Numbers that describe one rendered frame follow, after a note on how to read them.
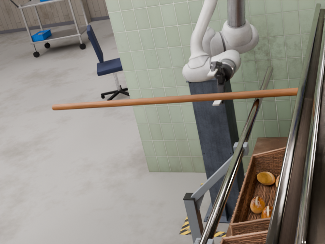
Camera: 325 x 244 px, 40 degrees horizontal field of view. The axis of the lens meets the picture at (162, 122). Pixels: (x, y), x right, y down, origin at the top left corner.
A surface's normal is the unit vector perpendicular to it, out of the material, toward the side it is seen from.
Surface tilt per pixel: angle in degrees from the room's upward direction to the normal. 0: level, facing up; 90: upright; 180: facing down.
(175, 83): 90
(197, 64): 61
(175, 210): 0
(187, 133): 90
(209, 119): 90
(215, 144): 90
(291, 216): 12
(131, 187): 0
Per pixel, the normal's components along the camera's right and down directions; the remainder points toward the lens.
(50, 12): -0.33, 0.46
